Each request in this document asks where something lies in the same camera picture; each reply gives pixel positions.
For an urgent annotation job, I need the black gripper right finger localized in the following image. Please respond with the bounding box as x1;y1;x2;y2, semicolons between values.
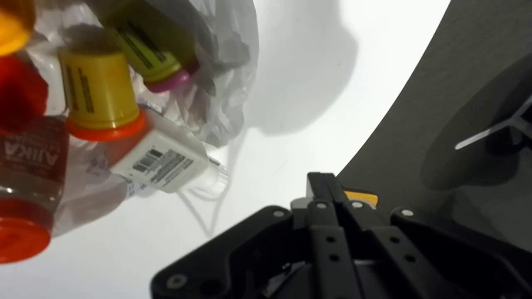
322;172;532;299

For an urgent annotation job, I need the silver chair star base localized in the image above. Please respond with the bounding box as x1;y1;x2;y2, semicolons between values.
453;94;532;155

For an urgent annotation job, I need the light wooden armrest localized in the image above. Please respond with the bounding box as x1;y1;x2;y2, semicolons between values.
342;188;380;212

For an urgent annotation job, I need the orange-lid dough tub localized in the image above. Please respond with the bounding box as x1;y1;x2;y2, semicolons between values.
56;44;152;143

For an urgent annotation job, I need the purple-lid dough tub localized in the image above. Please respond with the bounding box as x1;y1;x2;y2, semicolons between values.
106;0;200;95

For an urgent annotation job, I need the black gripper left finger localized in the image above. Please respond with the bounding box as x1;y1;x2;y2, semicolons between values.
149;172;362;299

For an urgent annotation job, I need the clear plastic bag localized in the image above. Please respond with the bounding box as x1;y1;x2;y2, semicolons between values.
23;0;260;235

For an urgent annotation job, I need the red-capped spice bottle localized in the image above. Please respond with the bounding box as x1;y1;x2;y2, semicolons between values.
0;115;72;266

